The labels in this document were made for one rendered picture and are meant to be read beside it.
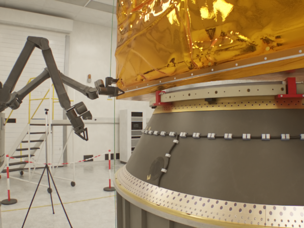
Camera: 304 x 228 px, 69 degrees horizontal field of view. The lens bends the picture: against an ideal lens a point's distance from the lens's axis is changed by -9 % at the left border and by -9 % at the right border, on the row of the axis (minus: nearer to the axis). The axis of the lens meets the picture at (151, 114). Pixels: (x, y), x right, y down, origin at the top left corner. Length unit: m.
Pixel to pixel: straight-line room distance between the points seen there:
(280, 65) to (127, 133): 7.88
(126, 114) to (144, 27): 7.10
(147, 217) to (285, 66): 0.93
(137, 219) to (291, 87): 0.99
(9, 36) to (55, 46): 1.56
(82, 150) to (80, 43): 3.89
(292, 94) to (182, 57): 0.65
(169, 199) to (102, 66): 8.52
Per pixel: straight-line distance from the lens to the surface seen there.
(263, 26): 1.10
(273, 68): 1.09
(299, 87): 1.17
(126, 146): 8.81
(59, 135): 8.61
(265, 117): 1.14
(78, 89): 1.82
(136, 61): 1.83
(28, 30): 8.95
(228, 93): 1.16
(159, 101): 1.48
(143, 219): 1.27
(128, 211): 1.44
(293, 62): 1.05
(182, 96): 1.30
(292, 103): 1.19
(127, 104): 9.70
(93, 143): 9.08
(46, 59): 1.52
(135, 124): 8.84
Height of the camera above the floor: 1.55
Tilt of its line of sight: 2 degrees up
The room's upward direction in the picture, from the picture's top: straight up
